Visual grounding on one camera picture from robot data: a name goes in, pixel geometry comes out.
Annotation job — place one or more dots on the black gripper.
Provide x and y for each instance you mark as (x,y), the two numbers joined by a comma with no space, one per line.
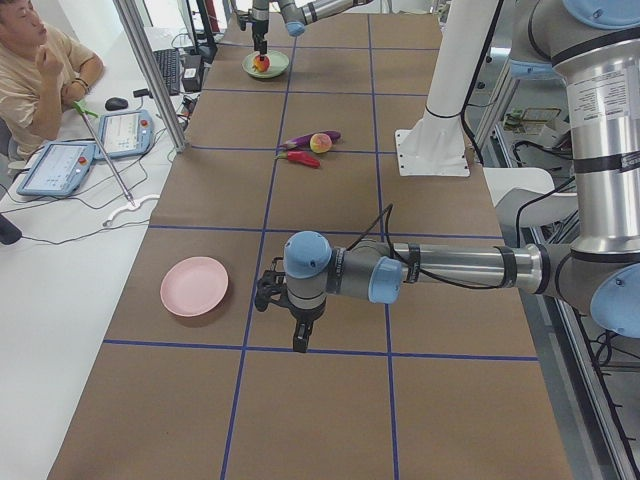
(304,315)
(258,26)

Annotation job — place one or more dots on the white camera stand column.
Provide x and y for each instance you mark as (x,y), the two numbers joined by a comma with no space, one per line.
(436,144)

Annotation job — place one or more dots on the black computer mouse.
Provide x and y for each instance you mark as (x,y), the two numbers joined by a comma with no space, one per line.
(116,104)

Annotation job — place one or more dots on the green plate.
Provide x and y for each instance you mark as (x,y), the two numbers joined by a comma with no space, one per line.
(279,62)

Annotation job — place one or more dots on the aluminium frame post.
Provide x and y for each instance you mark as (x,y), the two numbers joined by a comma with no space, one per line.
(133,26)

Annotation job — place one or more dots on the red yellow pomegranate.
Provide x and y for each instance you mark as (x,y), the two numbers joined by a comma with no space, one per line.
(260,64)

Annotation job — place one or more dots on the seated person beige shirt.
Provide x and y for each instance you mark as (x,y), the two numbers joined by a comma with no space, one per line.
(44,72)

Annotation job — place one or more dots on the purple eggplant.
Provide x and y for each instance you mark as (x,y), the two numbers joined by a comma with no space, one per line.
(304,140)

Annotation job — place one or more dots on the red chili pepper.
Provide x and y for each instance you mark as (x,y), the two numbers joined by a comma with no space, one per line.
(299,157)

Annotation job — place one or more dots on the metal reacher stick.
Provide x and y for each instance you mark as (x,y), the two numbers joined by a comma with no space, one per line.
(85,114)

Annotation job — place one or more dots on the yellow pink peach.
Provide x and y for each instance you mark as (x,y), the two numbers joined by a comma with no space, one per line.
(320,143)

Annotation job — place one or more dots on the white chair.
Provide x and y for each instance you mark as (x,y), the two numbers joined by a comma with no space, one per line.
(517,193)

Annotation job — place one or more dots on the black keyboard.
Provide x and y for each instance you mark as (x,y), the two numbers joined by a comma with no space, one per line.
(168,62)

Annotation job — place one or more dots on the near blue teach pendant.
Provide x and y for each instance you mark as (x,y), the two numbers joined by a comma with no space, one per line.
(59,169)

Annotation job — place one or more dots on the blue teach pendant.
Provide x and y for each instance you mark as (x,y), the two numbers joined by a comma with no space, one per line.
(59,169)
(126,133)

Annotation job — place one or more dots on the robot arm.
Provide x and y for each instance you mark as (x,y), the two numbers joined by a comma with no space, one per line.
(295,18)
(594,47)

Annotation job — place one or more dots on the pink plate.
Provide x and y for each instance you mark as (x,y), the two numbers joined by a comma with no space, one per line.
(194,286)

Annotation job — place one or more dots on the far blue teach pendant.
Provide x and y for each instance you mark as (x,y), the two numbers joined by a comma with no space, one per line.
(126,133)

